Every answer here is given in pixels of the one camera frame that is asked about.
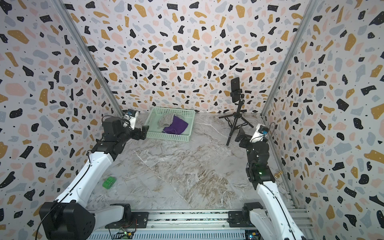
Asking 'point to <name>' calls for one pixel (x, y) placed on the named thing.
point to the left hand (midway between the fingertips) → (140, 124)
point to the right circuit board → (252, 234)
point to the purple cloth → (178, 126)
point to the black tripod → (236, 115)
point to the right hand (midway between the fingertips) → (248, 130)
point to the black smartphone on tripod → (235, 90)
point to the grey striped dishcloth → (166, 119)
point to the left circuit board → (123, 235)
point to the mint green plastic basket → (155, 130)
